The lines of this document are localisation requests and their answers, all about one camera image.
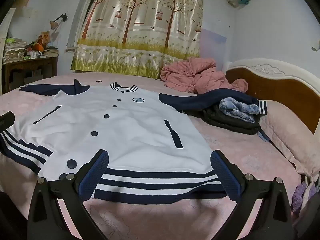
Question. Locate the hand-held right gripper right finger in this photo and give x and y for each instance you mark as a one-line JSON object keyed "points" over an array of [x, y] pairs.
{"points": [[225, 175]]}

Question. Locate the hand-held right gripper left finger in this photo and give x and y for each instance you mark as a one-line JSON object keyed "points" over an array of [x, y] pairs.
{"points": [[93, 175]]}

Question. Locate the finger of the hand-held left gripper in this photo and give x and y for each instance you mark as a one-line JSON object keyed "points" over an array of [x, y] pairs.
{"points": [[6, 121]]}

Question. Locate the white and navy baseball jacket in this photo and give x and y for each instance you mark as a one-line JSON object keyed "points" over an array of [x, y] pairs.
{"points": [[130, 130]]}

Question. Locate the dark folded clothes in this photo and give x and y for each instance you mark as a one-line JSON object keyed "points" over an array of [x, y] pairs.
{"points": [[225, 122]]}

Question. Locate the wooden cabinet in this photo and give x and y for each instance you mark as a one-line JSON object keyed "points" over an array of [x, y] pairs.
{"points": [[27, 66]]}

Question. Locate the blue plaid cloth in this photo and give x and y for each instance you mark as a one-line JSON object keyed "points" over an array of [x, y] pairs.
{"points": [[237, 110]]}

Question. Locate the pile of clutter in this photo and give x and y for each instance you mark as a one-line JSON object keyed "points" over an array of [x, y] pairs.
{"points": [[27, 48]]}

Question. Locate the purple cloth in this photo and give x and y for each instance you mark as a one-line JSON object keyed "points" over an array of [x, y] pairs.
{"points": [[301, 195]]}

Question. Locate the pink pillow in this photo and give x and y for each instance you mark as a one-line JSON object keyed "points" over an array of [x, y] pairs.
{"points": [[290, 130]]}

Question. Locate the white and wooden headboard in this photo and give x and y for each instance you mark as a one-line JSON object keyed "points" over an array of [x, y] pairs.
{"points": [[275, 85]]}

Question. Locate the pink quilt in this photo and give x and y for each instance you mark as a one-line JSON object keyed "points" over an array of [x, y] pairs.
{"points": [[200, 75]]}

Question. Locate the tree print curtain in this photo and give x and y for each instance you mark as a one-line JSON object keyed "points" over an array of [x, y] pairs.
{"points": [[140, 25]]}

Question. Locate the wall lamp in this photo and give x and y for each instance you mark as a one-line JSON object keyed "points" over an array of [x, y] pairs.
{"points": [[55, 22]]}

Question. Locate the white window frame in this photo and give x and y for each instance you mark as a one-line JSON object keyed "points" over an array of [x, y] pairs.
{"points": [[88, 12]]}

